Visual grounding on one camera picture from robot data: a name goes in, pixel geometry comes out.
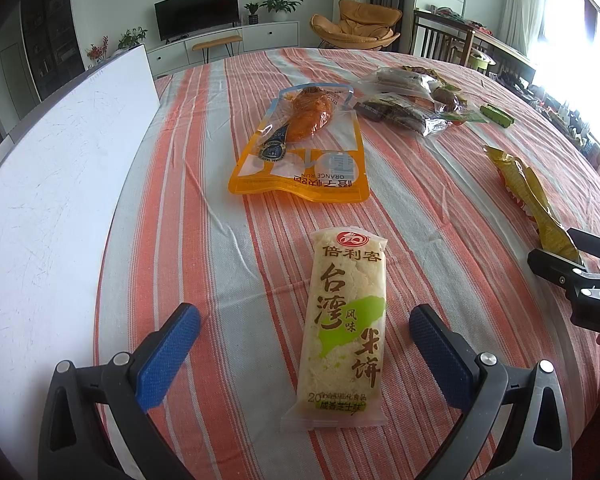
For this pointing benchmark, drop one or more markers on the striped orange grey tablecloth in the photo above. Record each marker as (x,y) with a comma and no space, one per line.
(309,276)

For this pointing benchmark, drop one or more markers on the potted green plant right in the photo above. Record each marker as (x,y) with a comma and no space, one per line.
(280,9)

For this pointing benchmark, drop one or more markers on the white cardboard storage box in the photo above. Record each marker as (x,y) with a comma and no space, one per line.
(59,187)

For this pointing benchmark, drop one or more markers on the yellow red snack packet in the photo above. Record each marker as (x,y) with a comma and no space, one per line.
(526,189)

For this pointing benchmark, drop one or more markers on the clear bag dark snacks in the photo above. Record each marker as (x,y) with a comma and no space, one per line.
(400,112)

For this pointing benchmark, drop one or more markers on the wooden stool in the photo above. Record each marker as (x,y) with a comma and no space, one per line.
(228,42)

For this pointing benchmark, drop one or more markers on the green snack packet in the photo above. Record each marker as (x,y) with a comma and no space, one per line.
(500,117)

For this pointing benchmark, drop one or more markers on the clear bag of snacks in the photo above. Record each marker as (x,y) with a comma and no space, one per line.
(423,88)

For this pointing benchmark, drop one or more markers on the black television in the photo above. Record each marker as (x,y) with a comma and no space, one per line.
(176,18)

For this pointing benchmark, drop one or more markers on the plant in white vase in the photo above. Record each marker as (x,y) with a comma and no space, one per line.
(132,38)

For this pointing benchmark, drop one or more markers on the orange lounge chair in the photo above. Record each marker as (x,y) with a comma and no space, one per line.
(361,26)

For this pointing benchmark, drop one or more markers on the red flowers vase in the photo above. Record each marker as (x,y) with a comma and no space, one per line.
(98,52)

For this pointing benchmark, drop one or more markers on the black display cabinet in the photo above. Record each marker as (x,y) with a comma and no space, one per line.
(49,39)

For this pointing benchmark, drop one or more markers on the orange chicken leg packet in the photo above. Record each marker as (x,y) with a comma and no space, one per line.
(309,144)

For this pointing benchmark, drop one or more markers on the small potted plant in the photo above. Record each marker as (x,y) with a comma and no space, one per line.
(253,9)

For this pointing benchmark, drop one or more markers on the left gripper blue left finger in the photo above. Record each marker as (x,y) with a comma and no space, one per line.
(73,441)

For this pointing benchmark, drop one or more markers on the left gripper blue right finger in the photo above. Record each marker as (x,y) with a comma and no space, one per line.
(535,442)

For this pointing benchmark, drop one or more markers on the white rice cracker packet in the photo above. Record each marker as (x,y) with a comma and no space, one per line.
(342,354)

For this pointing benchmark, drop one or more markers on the white tv cabinet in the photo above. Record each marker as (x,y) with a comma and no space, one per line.
(176,55)

